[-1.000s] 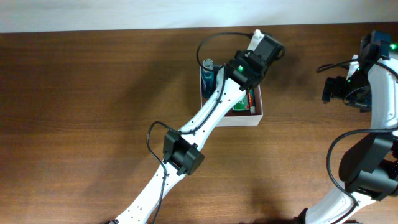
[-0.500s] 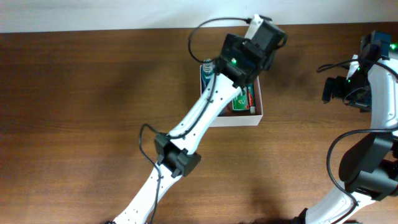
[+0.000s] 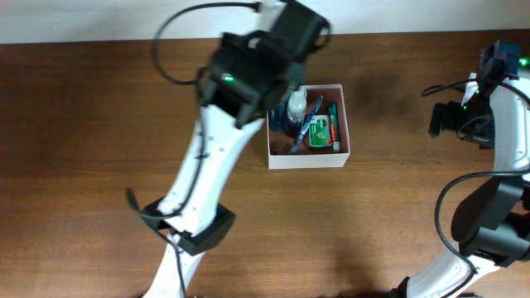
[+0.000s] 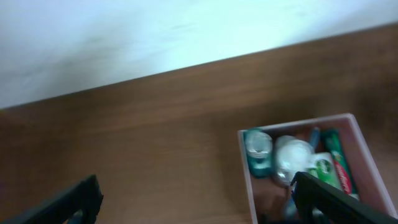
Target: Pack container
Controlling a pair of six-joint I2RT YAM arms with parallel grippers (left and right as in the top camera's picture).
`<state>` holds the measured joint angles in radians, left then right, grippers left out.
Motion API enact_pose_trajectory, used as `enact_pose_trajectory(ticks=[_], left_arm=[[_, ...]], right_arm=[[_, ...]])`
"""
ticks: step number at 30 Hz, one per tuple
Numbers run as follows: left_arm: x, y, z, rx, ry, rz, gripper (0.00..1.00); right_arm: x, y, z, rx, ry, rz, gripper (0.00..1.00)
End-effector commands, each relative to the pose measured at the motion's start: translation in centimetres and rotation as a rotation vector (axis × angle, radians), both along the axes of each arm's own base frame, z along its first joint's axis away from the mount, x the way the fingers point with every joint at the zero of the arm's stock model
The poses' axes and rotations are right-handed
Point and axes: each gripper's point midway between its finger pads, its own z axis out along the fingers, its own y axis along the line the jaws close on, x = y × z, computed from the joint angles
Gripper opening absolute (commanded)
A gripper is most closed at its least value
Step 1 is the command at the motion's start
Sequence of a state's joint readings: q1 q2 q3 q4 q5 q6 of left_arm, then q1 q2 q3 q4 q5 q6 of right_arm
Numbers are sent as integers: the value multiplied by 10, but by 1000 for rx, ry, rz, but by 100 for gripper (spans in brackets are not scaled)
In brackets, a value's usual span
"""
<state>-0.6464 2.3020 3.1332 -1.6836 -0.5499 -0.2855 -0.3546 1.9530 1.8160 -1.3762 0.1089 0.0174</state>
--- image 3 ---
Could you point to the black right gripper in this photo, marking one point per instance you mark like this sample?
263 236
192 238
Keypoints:
485 138

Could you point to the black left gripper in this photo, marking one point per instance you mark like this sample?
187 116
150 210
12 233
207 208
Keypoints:
292 71

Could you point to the clear purple liquid bottle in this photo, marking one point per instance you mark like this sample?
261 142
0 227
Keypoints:
296 111

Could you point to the blue white toothbrush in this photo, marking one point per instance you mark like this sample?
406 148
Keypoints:
304 129

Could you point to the teal mouthwash bottle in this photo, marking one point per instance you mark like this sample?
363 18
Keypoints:
277 117

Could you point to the green red toothpaste tube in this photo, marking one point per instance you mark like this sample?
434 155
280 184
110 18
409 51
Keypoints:
332 111

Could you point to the green soap box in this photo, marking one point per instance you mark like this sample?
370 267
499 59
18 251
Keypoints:
319 132

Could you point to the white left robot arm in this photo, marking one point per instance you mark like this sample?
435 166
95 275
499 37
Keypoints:
247 76

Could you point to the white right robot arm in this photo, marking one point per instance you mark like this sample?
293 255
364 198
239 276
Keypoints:
485 233

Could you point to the white cardboard box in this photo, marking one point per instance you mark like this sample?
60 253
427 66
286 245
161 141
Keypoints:
279 143

